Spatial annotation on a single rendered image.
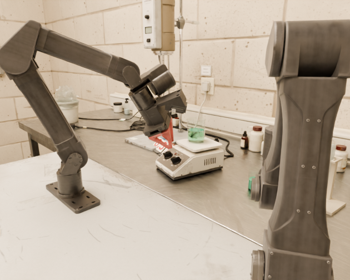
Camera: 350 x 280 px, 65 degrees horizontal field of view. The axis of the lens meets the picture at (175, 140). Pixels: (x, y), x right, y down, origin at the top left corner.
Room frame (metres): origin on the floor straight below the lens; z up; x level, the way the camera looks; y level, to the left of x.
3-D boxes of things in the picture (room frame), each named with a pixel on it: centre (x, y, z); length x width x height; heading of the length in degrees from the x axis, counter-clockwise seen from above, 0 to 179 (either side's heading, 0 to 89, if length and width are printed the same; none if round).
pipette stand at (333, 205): (0.63, -0.39, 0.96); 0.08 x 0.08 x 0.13; 37
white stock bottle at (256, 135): (1.06, -0.33, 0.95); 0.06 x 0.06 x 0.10
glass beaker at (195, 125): (0.90, -0.07, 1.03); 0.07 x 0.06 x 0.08; 118
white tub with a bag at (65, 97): (1.57, 0.63, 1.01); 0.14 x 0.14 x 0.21
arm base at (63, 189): (0.68, 0.29, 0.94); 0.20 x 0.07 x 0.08; 45
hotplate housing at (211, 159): (0.88, -0.06, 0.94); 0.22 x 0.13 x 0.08; 120
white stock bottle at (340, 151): (0.86, -0.55, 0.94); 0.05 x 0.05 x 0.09
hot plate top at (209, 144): (0.89, -0.08, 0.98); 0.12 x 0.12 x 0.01; 29
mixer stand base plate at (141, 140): (1.23, 0.06, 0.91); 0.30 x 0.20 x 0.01; 135
